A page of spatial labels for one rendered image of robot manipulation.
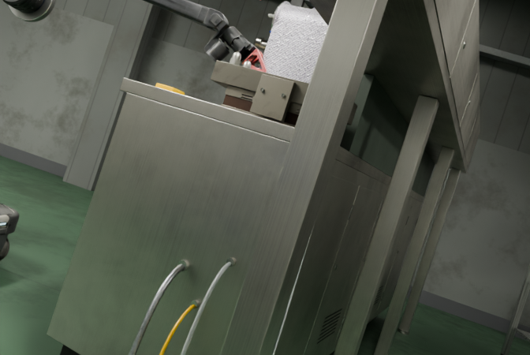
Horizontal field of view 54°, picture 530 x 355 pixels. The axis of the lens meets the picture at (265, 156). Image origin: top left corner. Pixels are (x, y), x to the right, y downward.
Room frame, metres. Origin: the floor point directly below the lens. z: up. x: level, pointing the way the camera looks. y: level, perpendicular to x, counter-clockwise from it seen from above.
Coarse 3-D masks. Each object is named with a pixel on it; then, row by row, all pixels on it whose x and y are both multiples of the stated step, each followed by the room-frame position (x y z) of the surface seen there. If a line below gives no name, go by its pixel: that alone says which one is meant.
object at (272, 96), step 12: (264, 84) 1.41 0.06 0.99; (276, 84) 1.40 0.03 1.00; (288, 84) 1.38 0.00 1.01; (264, 96) 1.41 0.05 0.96; (276, 96) 1.39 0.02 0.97; (288, 96) 1.38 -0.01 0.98; (252, 108) 1.41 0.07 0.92; (264, 108) 1.40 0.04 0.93; (276, 108) 1.39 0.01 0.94; (288, 108) 1.39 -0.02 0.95
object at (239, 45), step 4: (240, 36) 1.69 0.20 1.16; (236, 40) 1.68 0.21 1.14; (240, 40) 1.68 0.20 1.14; (244, 40) 1.68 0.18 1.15; (232, 44) 1.69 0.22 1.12; (236, 44) 1.68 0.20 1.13; (240, 44) 1.68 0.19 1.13; (244, 44) 1.64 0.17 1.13; (248, 44) 1.64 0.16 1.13; (232, 48) 1.70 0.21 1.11; (236, 48) 1.68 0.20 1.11; (240, 48) 1.67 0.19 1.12; (240, 52) 1.65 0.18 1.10; (244, 52) 1.67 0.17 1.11; (248, 52) 1.68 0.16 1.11; (244, 56) 1.69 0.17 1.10
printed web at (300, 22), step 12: (288, 12) 1.66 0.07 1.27; (300, 12) 1.65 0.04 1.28; (312, 12) 1.64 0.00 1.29; (276, 24) 1.66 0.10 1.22; (288, 24) 1.65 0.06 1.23; (300, 24) 1.63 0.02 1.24; (312, 24) 1.61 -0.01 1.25; (324, 24) 1.60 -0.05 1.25; (300, 36) 1.62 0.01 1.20; (312, 36) 1.61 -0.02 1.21; (324, 36) 1.59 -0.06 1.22
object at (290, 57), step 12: (276, 36) 1.66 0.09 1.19; (288, 36) 1.64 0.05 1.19; (276, 48) 1.65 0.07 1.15; (288, 48) 1.64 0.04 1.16; (300, 48) 1.62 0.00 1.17; (312, 48) 1.60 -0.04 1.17; (264, 60) 1.66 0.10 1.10; (276, 60) 1.65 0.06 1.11; (288, 60) 1.63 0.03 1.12; (300, 60) 1.61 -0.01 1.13; (312, 60) 1.60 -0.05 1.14; (276, 72) 1.64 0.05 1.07; (288, 72) 1.63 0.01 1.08; (300, 72) 1.61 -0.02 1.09; (312, 72) 1.59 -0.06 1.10
